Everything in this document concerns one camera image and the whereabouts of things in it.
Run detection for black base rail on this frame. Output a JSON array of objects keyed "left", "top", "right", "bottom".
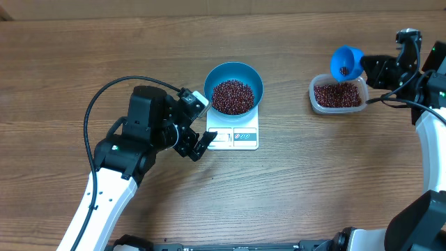
[{"left": 105, "top": 234, "right": 333, "bottom": 251}]

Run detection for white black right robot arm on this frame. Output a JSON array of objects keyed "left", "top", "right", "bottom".
[{"left": 303, "top": 103, "right": 423, "bottom": 238}]

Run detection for blue plastic measuring scoop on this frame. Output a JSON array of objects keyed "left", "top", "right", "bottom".
[{"left": 330, "top": 45, "right": 364, "bottom": 82}]

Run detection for clear plastic bean container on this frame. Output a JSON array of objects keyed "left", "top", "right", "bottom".
[{"left": 309, "top": 74, "right": 369, "bottom": 115}]

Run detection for red beans in bowl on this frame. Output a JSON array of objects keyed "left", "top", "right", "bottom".
[{"left": 211, "top": 79, "right": 255, "bottom": 115}]

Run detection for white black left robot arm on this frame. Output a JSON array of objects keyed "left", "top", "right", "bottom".
[{"left": 58, "top": 86, "right": 216, "bottom": 250}]

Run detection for red adzuki beans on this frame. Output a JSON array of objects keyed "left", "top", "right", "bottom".
[{"left": 314, "top": 82, "right": 362, "bottom": 108}]

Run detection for white digital kitchen scale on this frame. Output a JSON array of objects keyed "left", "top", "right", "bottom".
[{"left": 206, "top": 107, "right": 259, "bottom": 151}]

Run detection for teal blue bowl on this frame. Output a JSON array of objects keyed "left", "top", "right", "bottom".
[{"left": 203, "top": 61, "right": 264, "bottom": 111}]

